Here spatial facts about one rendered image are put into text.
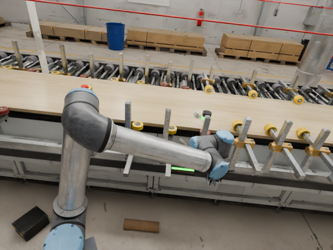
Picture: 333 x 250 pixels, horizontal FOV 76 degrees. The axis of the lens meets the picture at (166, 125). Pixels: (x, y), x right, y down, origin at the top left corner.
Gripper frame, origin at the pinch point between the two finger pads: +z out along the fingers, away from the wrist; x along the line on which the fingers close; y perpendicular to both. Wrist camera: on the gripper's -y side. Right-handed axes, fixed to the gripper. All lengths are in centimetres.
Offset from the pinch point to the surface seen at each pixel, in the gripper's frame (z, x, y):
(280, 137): -21, 44, -25
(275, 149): -12, 45, -24
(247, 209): 82, 61, -49
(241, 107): -8, 39, -89
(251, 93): -14, 52, -111
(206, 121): -26.7, -4.7, -25.1
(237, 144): -12.5, 18.8, -24.4
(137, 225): 75, -44, -15
